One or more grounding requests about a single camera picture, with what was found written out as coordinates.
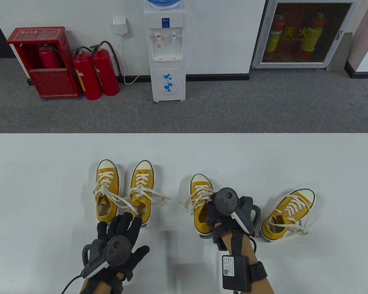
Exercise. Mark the person's left forearm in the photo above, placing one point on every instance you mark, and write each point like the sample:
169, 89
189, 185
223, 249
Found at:
95, 288

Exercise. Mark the dark grey hand controller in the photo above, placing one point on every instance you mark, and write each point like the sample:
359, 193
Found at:
118, 249
227, 200

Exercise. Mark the red yellow fire extinguisher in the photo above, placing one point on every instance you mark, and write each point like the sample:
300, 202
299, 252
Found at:
312, 33
276, 36

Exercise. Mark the person's right hand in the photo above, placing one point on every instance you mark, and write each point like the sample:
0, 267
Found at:
219, 223

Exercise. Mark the person's left hand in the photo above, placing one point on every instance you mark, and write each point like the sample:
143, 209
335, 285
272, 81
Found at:
122, 226

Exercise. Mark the person's right forearm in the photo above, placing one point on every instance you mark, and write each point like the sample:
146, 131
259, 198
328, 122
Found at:
242, 245

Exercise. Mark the silver framed glass cabinet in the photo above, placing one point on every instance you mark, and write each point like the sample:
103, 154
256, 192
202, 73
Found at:
294, 65

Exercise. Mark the red extinguisher cabinet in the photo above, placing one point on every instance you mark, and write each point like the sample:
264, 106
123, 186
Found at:
52, 82

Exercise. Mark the white wall box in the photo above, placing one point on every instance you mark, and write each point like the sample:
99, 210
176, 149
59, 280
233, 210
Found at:
120, 27

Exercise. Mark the white water dispenser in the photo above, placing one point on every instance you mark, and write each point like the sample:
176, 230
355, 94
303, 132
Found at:
168, 49

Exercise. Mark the yellow canvas shoe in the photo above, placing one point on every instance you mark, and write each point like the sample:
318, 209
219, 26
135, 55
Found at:
143, 165
305, 195
200, 179
108, 167

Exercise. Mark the black battery pack white label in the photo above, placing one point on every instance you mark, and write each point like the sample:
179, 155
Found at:
236, 272

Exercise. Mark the blue water bottle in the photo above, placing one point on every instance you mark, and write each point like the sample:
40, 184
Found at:
162, 3

